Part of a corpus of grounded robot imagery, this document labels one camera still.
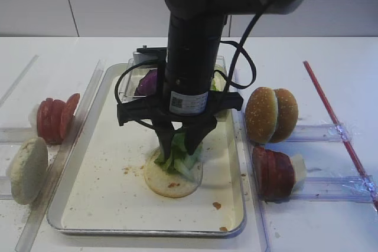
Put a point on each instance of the purple cabbage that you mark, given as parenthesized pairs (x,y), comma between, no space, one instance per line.
(148,84)

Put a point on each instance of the pale bread slice stack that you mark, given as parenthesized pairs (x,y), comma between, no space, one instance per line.
(28,170)

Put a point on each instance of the tomato slice stack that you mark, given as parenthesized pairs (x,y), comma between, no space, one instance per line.
(55,117)

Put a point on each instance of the metal baking tray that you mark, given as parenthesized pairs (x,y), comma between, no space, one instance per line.
(102,189)

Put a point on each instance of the green lettuce leaf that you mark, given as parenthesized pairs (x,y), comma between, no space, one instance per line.
(179,161)

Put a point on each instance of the red plastic strip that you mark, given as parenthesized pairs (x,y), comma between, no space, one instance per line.
(368,182)

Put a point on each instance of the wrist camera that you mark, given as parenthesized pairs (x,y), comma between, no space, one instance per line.
(149,55)

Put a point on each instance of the clear patty dispenser rail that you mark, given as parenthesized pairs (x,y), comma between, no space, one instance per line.
(348,188)

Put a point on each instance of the clear left guide rail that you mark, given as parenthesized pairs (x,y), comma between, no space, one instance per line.
(40,205)

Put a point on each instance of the bottom bun slice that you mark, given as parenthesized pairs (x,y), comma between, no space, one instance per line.
(170,185)

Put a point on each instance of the clear guide rail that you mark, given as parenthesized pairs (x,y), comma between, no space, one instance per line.
(254,236)
(40,205)

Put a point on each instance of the sesame bun top right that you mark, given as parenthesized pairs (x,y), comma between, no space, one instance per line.
(287,115)

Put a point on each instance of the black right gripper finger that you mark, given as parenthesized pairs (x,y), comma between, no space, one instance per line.
(195,134)

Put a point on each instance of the sesame bun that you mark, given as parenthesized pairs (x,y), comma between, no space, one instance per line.
(261,115)
(287,115)

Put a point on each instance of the white patty pusher block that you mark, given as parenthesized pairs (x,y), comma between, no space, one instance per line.
(300,170)

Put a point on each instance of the brown meat patty stack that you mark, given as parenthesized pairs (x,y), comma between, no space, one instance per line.
(274,172)

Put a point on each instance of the clear lettuce container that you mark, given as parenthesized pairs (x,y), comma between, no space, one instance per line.
(180,104)

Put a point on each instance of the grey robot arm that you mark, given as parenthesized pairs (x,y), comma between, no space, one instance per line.
(186,68)

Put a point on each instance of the sesame bun top left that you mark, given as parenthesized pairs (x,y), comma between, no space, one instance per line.
(261,115)

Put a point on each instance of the green lettuce pile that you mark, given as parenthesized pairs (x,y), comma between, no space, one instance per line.
(218,84)

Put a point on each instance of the clear bun dispenser rail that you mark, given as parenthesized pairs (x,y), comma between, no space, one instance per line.
(320,133)

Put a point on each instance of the clear right guide rail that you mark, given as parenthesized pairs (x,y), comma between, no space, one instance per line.
(254,236)

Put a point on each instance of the clear far left strip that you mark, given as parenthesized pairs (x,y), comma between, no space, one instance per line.
(16,82)

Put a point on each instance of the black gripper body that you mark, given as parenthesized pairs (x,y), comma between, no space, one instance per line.
(154,108)

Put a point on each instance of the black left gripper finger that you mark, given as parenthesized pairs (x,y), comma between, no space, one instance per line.
(165,134)

